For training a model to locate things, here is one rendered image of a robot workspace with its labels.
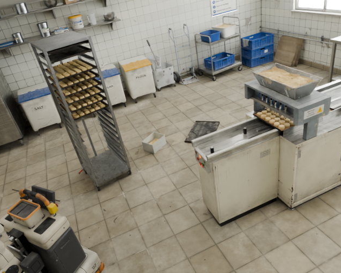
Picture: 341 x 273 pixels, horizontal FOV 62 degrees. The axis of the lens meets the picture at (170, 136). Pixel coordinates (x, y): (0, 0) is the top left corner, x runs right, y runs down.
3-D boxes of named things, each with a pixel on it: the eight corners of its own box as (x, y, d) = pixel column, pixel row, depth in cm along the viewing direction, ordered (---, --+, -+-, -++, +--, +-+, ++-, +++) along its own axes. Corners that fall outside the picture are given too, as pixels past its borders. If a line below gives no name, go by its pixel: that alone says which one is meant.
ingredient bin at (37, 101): (35, 138, 519) (17, 100, 479) (34, 124, 570) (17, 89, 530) (65, 128, 535) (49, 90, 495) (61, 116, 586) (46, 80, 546)
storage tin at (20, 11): (29, 12, 485) (25, 1, 477) (28, 12, 470) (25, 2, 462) (18, 14, 480) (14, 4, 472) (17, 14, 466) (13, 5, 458)
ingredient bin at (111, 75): (103, 115, 553) (90, 78, 513) (97, 104, 605) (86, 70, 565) (129, 107, 566) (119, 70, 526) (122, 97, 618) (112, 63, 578)
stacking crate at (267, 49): (262, 49, 672) (262, 40, 661) (273, 52, 639) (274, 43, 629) (241, 56, 657) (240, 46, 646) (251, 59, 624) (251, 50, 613)
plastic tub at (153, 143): (156, 140, 442) (153, 131, 434) (166, 143, 430) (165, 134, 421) (143, 150, 424) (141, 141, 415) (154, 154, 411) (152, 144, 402)
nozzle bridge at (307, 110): (270, 104, 305) (271, 73, 287) (326, 132, 245) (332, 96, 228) (244, 113, 297) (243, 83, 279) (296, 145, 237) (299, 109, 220)
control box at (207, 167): (198, 158, 267) (197, 146, 260) (211, 172, 248) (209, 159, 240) (195, 160, 266) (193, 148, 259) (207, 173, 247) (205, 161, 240)
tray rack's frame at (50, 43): (133, 173, 374) (91, 35, 282) (98, 192, 353) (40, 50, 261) (113, 154, 422) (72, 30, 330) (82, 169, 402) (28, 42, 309)
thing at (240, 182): (257, 183, 325) (257, 115, 278) (278, 202, 297) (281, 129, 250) (203, 208, 308) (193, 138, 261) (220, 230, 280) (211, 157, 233)
